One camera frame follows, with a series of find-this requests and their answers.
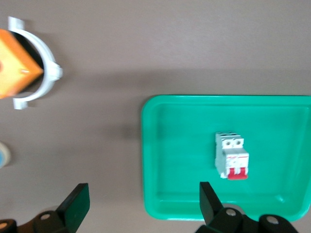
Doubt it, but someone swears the green plastic tray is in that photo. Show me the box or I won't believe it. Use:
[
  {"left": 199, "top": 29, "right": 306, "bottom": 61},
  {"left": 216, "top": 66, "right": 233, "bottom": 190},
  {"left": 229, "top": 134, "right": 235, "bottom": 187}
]
[{"left": 141, "top": 94, "right": 311, "bottom": 222}]

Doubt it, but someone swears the white semicircular pipe clamp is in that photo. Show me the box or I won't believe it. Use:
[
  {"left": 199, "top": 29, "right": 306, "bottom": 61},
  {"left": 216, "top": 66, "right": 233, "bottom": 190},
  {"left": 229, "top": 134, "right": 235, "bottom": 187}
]
[{"left": 7, "top": 16, "right": 64, "bottom": 110}]

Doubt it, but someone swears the brown table cover mat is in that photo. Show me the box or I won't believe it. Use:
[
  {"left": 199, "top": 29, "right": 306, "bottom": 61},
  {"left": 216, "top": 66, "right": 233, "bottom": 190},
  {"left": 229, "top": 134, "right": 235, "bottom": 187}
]
[{"left": 0, "top": 0, "right": 311, "bottom": 233}]

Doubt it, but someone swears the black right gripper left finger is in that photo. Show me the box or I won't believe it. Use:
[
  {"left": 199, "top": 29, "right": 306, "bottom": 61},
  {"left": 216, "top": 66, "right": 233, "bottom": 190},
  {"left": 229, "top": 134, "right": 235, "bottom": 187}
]
[{"left": 0, "top": 183, "right": 90, "bottom": 233}]

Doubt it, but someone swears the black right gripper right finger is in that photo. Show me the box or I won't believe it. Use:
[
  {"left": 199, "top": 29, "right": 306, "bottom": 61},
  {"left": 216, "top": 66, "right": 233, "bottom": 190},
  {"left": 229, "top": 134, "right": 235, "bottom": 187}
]
[{"left": 195, "top": 181, "right": 299, "bottom": 233}]

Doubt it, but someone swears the white circuit breaker red switch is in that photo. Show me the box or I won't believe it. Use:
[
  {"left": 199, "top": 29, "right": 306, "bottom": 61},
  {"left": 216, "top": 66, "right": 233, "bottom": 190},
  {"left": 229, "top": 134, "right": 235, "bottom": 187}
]
[{"left": 214, "top": 131, "right": 250, "bottom": 181}]

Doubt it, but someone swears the orange push button box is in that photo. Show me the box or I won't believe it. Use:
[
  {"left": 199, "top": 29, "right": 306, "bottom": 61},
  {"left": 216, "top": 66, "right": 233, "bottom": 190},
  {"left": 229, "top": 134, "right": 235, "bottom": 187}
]
[{"left": 0, "top": 28, "right": 44, "bottom": 100}]

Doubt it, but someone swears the blue round capacitor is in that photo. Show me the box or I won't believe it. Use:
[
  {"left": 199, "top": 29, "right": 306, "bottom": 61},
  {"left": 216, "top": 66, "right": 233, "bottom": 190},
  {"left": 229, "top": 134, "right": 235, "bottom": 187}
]
[{"left": 0, "top": 142, "right": 12, "bottom": 168}]

